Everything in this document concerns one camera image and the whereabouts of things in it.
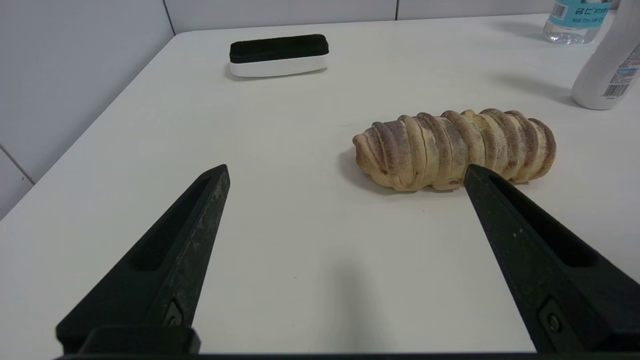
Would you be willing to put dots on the clear water bottle blue cap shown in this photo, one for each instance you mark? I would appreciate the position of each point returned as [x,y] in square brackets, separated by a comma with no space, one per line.
[575,20]

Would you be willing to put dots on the white bottle with grey cap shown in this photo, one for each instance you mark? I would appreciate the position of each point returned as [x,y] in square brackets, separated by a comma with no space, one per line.
[610,70]

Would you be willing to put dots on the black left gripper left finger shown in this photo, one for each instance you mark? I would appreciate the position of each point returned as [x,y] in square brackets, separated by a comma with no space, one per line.
[170,270]

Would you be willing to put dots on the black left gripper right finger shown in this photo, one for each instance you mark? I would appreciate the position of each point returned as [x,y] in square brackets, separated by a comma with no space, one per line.
[545,270]

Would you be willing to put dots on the black white board eraser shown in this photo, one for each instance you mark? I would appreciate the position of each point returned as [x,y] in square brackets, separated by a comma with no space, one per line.
[278,55]

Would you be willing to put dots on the striped brown bread loaf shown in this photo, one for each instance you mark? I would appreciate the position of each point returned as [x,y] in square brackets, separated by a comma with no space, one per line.
[450,147]

